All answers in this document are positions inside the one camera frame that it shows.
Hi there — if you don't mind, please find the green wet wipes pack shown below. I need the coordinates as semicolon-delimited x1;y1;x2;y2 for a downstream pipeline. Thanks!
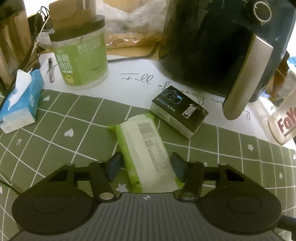
108;113;184;193

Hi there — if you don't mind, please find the green grid tablecloth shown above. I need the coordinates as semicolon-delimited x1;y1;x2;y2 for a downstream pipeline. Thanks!
1;90;295;240

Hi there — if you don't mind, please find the black card box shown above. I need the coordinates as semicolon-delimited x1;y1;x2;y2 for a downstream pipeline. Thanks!
151;85;208;139

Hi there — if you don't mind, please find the blue tissue pack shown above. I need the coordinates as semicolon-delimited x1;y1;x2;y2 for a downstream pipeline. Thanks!
1;69;44;133

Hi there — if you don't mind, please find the black pen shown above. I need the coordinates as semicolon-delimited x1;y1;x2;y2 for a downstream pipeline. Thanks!
48;58;55;83

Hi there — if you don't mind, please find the grey lid shaker bottle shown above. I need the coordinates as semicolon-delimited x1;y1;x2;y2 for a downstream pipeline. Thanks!
268;61;295;145

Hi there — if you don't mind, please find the green label plastic jar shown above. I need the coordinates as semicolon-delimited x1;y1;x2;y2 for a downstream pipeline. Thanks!
49;1;108;90

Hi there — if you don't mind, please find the black air fryer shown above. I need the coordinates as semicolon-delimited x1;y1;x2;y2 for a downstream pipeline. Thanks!
159;0;295;120

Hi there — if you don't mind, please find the black electric kettle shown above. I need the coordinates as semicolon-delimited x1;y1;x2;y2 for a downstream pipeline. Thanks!
0;1;34;91

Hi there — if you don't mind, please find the clear plastic bag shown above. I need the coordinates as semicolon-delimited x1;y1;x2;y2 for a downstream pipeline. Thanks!
96;0;169;49

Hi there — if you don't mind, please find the black power cable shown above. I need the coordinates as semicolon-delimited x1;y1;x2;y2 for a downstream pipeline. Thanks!
23;5;56;72

